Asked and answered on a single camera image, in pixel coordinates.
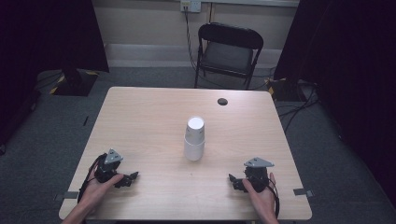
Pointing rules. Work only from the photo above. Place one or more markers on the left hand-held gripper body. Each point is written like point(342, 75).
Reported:
point(106, 172)

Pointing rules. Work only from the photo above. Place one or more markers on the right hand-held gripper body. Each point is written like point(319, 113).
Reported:
point(257, 177)

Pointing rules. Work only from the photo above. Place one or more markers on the white paper cup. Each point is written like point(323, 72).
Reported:
point(195, 130)
point(193, 152)

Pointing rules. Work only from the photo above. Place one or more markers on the person's right hand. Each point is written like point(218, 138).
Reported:
point(261, 199)

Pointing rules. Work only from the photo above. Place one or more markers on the person's left hand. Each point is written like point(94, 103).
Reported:
point(95, 192)

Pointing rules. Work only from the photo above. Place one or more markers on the grey tape strip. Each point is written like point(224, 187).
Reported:
point(70, 195)
point(302, 192)

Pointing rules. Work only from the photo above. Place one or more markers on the small black floor strip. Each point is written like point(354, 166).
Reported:
point(85, 120)

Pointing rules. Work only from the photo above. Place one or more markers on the black round table grommet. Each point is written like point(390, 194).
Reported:
point(222, 101)

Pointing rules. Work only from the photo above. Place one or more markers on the black stand base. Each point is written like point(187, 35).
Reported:
point(74, 82)
point(285, 90)

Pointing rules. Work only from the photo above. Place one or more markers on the black folding chair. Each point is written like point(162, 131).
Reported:
point(227, 56)

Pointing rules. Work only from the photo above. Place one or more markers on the dark curtain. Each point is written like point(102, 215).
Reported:
point(348, 77)
point(37, 46)

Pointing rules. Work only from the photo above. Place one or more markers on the white wall socket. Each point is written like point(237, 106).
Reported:
point(190, 5)

